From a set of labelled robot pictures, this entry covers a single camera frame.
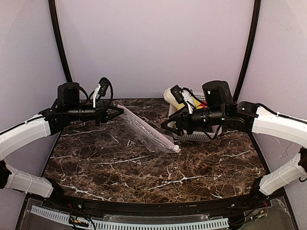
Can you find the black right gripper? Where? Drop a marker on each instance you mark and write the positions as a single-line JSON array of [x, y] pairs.
[[181, 121]]

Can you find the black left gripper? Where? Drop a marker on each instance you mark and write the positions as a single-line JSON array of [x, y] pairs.
[[100, 111]]

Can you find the clear zip top bag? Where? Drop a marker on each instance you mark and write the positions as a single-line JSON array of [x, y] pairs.
[[152, 139]]

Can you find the yellow napa cabbage toy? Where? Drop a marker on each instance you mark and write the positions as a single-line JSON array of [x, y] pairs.
[[168, 97]]

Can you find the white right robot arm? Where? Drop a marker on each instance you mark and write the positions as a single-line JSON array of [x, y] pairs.
[[219, 109]]

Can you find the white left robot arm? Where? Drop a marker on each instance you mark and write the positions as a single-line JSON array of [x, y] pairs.
[[66, 109]]

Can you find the white plastic basket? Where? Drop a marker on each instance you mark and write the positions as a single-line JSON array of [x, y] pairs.
[[202, 134]]

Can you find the yellow toy pear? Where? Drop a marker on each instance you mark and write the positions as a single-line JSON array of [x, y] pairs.
[[198, 105]]

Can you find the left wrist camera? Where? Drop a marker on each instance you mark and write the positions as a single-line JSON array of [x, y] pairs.
[[101, 89]]

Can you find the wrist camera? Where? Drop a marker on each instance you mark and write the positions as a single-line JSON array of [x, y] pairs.
[[180, 95], [101, 89]]

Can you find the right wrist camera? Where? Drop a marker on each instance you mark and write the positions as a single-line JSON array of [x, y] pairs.
[[180, 95]]

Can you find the white slotted cable duct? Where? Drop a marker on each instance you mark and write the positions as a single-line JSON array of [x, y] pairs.
[[120, 222]]

